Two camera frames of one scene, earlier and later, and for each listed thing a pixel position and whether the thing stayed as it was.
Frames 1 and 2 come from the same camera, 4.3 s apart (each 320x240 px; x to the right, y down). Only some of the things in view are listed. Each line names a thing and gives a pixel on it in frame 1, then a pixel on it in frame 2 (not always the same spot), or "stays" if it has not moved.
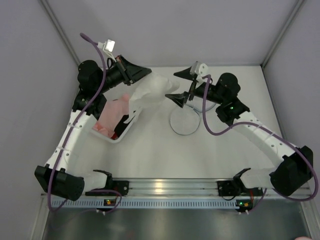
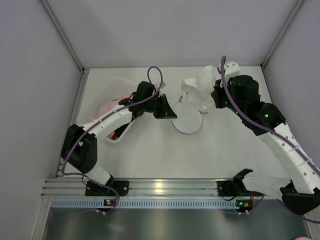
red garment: (114, 136) stays
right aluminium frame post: (298, 6) stays
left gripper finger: (133, 73) -> (163, 110)
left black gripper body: (124, 73) -> (160, 106)
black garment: (122, 126) stays
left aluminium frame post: (53, 17) stays
